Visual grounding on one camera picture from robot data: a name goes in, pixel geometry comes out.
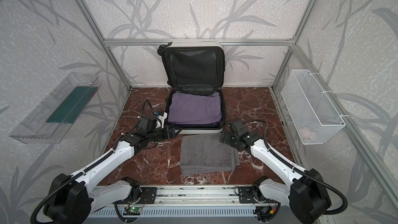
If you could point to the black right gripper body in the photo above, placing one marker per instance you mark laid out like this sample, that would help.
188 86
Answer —
226 136

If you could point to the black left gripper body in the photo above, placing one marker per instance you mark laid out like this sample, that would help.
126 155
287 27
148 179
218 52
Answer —
169 131

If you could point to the grey towel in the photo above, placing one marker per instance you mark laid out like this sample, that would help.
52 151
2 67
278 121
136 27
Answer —
204 153

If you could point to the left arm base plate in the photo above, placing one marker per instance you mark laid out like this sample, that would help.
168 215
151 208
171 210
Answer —
147 195

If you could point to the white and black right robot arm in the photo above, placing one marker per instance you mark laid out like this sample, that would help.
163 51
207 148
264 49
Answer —
299 190

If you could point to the purple trousers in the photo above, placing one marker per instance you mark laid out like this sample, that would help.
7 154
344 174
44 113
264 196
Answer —
195 109

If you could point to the aluminium front rail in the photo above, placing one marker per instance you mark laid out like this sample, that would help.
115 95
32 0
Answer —
196 196

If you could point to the clear plastic wall shelf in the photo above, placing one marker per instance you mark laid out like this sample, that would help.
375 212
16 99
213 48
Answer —
34 129

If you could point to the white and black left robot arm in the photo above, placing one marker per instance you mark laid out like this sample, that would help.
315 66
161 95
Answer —
72 198

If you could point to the pink object in basket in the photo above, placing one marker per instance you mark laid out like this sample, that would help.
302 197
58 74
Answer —
306 133

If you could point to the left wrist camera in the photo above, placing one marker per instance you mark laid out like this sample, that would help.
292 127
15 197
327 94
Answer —
161 118

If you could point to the black and white suitcase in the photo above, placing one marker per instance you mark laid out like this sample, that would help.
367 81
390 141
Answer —
195 68

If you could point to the left green circuit board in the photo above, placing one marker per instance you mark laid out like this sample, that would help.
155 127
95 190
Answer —
132 211

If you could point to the white wire mesh basket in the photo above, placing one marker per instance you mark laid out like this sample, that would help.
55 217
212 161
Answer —
310 107

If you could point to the green board in shelf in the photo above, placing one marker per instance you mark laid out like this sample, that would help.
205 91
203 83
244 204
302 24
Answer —
70 109

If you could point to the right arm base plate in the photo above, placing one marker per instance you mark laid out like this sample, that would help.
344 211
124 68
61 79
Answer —
250 194

